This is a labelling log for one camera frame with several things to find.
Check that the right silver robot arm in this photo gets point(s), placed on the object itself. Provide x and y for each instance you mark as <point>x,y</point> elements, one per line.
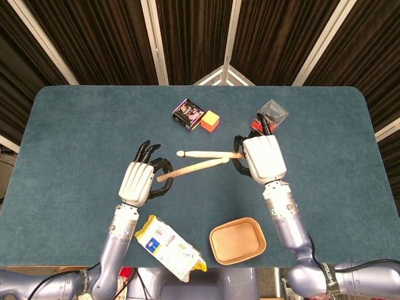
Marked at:
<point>287,225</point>

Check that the brown curtain screen panel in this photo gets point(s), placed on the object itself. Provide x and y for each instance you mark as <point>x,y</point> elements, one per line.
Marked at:
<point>18,78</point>
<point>103,40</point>
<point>375,62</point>
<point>275,37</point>
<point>193,37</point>

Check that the black tin can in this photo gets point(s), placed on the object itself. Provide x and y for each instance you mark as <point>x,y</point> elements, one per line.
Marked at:
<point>186,114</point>

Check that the lilac robot torso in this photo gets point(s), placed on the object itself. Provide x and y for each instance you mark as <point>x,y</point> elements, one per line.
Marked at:
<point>203,287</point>

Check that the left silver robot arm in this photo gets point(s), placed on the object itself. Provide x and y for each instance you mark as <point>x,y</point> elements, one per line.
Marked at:
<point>118,243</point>

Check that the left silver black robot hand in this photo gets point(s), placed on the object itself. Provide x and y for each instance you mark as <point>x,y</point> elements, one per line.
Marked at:
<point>136,181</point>

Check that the plain wooden drumstick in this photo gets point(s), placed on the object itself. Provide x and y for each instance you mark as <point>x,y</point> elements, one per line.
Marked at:
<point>193,167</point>

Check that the orange foam cube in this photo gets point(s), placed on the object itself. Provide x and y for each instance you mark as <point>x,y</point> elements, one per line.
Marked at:
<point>209,120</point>

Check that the clear plastic capsule box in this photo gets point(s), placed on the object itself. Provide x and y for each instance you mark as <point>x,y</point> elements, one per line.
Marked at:
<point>275,111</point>

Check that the wooden drumstick with black band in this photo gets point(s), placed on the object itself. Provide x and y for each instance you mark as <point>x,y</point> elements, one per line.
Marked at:
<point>203,153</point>

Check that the white triangular screen base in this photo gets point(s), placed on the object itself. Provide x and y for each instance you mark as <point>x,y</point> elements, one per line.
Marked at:
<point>222,76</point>

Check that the blue velvet tablecloth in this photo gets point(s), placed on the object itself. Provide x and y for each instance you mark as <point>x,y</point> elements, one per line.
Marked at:
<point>93,125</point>

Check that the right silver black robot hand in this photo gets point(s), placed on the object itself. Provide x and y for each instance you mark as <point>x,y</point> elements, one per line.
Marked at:
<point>265,156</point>

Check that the brown paper bowl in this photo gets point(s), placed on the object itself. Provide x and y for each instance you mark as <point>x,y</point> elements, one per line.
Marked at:
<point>237,240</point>

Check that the white snack bag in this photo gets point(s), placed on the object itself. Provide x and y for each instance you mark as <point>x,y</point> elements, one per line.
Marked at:
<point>165,247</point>

